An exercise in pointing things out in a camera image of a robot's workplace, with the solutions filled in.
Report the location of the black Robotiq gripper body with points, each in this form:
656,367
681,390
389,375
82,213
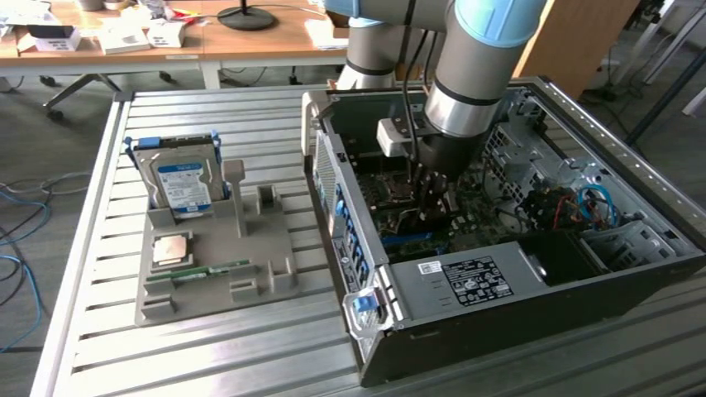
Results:
449,153

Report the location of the graphics card with metal bracket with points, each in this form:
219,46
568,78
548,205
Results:
405,225

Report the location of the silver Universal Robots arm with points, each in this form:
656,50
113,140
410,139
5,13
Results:
480,74

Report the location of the blue expansion slot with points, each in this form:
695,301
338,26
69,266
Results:
409,240

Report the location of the green motherboard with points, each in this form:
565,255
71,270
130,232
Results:
497,223

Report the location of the perforated metal drive cage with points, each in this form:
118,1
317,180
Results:
524,165

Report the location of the grey power supply unit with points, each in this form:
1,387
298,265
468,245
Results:
425,289

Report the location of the blue case latch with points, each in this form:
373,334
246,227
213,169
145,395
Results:
365,304

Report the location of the metal disk bay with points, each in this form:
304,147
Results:
629,244

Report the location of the white paper stack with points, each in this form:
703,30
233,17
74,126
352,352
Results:
326,37

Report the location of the grey printed parts rack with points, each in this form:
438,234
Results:
221,248

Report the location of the open black PC case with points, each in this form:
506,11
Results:
497,351

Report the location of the hard disk in blue caddy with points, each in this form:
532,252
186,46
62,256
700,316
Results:
177,182

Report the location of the green RAM stick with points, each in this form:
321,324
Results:
193,273

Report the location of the silver CPU chip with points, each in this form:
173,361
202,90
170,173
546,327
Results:
170,250

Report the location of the black round stand base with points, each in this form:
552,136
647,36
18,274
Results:
249,20

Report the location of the red yellow packet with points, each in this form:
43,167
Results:
185,14

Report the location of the upright white printed box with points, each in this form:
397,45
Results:
166,37

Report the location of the flat white box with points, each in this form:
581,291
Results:
125,41

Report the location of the tape roll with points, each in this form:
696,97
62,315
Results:
117,5

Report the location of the grey cup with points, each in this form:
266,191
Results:
91,5

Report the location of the white box with black lid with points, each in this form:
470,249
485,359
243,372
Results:
55,43

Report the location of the loose white papers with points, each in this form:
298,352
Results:
27,18

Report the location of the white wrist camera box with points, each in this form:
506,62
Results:
394,140

